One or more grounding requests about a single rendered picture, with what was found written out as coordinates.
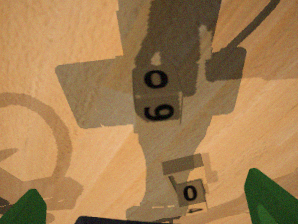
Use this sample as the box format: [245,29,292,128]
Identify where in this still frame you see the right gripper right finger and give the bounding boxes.
[243,168,298,224]

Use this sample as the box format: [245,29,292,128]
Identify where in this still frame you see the brown number cube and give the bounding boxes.
[132,65,184,129]
[176,179,209,216]

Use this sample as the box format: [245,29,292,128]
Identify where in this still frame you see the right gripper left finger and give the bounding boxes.
[0,189,47,224]

